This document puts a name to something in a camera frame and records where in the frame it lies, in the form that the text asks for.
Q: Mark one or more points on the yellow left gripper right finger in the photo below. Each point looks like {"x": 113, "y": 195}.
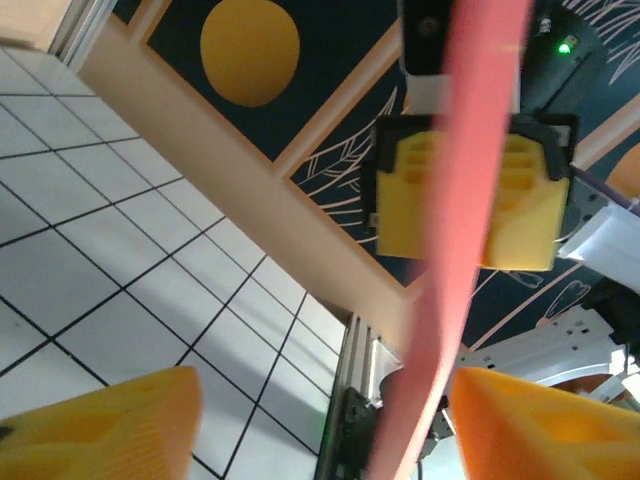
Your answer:
{"x": 540, "y": 440}

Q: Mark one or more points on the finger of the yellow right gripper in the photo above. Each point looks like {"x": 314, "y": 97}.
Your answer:
{"x": 400, "y": 215}
{"x": 525, "y": 225}

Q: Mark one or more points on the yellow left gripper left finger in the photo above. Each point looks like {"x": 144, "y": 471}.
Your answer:
{"x": 100, "y": 435}

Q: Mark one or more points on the red cloth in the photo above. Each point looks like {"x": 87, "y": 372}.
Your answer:
{"x": 470, "y": 150}

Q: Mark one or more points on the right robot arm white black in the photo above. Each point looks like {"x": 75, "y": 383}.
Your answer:
{"x": 600, "y": 240}

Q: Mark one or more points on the aluminium side rail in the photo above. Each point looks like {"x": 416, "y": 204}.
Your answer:
{"x": 357, "y": 350}

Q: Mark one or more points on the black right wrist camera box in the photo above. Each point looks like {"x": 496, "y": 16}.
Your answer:
{"x": 420, "y": 40}

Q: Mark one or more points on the aluminium corner post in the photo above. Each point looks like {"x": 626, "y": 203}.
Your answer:
{"x": 82, "y": 30}

